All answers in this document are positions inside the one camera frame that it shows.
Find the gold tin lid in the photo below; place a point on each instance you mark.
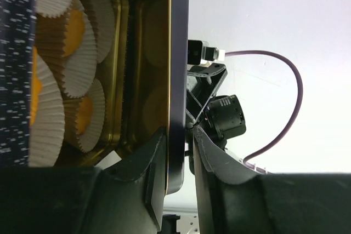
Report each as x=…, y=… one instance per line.
x=144, y=82

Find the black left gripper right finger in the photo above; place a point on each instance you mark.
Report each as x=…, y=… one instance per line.
x=232, y=198

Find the white paper cup centre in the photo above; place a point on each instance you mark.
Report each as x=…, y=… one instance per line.
x=75, y=73

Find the tan scalloped cookie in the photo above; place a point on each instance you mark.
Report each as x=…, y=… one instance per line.
x=75, y=29

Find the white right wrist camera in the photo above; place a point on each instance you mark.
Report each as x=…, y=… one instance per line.
x=199, y=52

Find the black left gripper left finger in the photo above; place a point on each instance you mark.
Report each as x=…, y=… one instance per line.
x=126, y=197

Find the square cookie tin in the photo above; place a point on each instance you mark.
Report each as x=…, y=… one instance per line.
x=18, y=19

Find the white paper cup bottom-right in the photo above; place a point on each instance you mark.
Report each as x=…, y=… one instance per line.
x=87, y=141

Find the white paper cup top-right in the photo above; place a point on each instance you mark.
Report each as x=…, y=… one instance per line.
x=101, y=16

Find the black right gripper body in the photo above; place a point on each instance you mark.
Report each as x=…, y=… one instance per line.
x=220, y=116

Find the white paper cup bottom-left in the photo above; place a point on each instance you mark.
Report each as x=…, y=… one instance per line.
x=47, y=132

